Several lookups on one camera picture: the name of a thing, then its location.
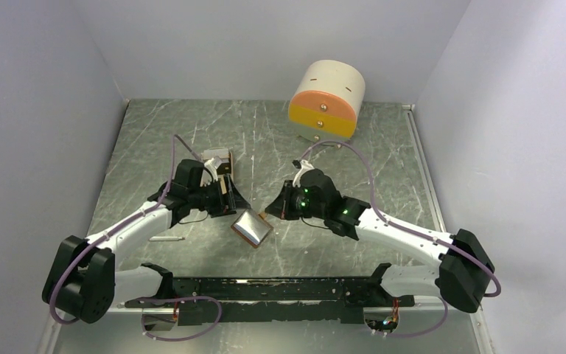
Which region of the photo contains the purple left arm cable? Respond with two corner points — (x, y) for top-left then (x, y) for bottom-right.
(48, 134), (201, 326)

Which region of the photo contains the brown leather card holder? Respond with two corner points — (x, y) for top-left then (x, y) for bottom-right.
(231, 209), (273, 249)

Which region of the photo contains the beige oval card tray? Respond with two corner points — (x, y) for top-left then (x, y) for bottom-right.
(200, 147), (234, 195)

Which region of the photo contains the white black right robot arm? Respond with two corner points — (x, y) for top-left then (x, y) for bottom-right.
(265, 167), (495, 313)

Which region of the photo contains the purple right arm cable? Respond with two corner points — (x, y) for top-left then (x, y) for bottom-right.
(297, 140), (502, 339)

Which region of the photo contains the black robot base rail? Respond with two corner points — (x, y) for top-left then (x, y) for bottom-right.
(125, 276), (415, 325)

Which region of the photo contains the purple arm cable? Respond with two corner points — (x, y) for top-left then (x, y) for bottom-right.
(297, 140), (502, 339)
(48, 134), (201, 326)

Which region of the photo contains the white pen on table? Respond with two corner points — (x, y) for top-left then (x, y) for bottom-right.
(149, 236), (185, 242)

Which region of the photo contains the round mini drawer cabinet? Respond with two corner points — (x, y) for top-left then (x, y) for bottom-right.
(288, 60), (366, 142)

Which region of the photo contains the aluminium frame rail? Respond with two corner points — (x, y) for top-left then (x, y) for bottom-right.
(402, 103), (496, 354)

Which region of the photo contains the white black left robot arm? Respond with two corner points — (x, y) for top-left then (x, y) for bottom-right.
(41, 156), (251, 325)

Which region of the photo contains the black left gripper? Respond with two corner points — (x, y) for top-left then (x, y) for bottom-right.
(189, 174), (251, 218)

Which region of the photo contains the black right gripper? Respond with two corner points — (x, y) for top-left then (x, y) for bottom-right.
(266, 179), (327, 220)

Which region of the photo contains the stack of credit cards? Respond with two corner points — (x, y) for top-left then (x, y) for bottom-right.
(202, 147), (233, 176)

